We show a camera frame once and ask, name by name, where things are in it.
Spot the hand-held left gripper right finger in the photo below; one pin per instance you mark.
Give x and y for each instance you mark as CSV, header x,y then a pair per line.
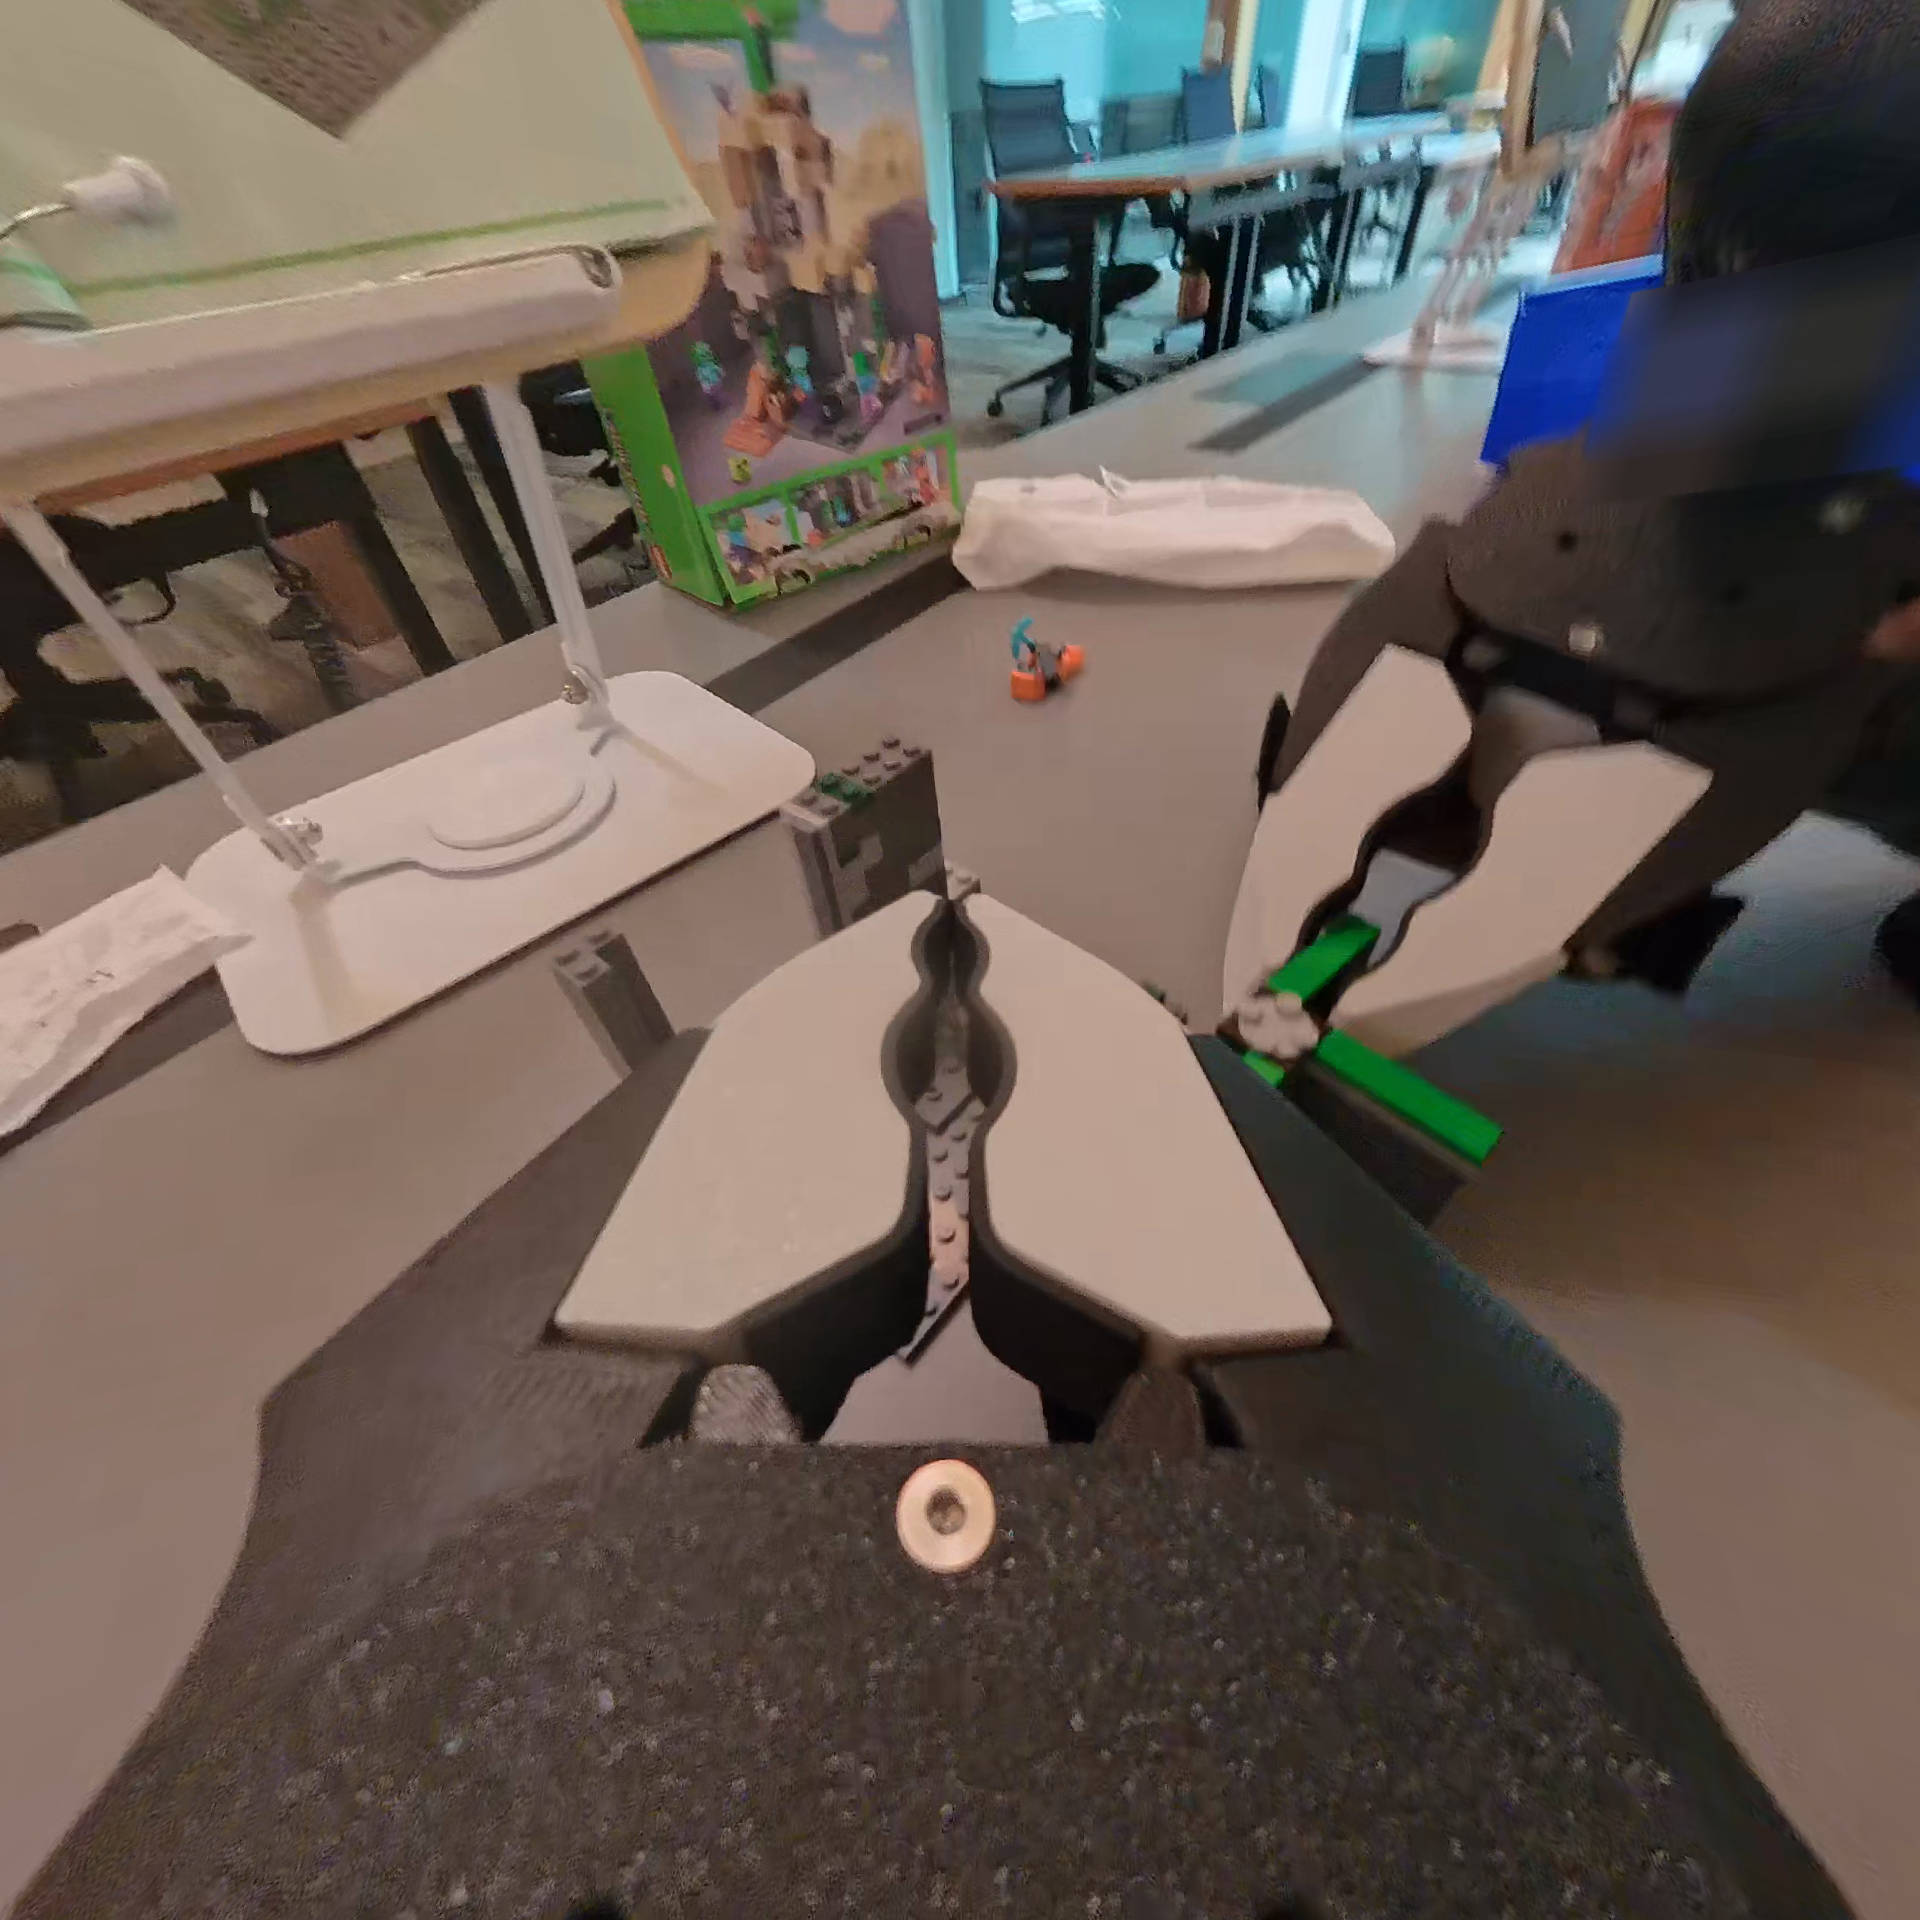
x,y
1155,1171

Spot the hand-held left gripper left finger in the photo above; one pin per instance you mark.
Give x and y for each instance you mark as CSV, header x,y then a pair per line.
x,y
749,1171

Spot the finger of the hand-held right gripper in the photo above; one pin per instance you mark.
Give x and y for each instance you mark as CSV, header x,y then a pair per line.
x,y
1558,870
1334,795

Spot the long dark grey plate brick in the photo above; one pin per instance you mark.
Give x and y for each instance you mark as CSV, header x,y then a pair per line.
x,y
948,1200

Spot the grey green brick wall assembly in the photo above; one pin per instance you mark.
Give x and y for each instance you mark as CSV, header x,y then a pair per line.
x,y
1402,1103

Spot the grey brick baseplate build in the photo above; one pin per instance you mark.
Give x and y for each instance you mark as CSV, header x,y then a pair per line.
x,y
877,856

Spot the pale green instruction booklet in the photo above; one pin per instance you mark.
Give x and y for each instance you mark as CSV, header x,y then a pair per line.
x,y
450,150

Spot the blue plastic bin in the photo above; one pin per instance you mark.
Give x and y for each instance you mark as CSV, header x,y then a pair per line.
x,y
1539,375

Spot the white paper bag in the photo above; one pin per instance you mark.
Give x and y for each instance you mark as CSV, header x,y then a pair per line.
x,y
1170,534

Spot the orange brick minifigure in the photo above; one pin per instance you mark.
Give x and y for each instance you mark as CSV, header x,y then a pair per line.
x,y
1035,681

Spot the white book stand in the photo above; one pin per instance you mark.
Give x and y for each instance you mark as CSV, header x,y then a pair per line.
x,y
374,930
1440,339

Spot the black office chair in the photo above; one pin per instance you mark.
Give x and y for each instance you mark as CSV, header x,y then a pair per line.
x,y
1229,135
1050,225
90,570

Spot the long wood-edged office table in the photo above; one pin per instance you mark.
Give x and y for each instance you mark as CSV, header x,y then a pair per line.
x,y
1201,166

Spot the printed white paper leaflet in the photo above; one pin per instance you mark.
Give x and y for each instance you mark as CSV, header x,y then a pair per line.
x,y
90,974

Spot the green toy box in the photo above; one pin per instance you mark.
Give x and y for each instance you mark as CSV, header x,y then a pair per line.
x,y
810,225

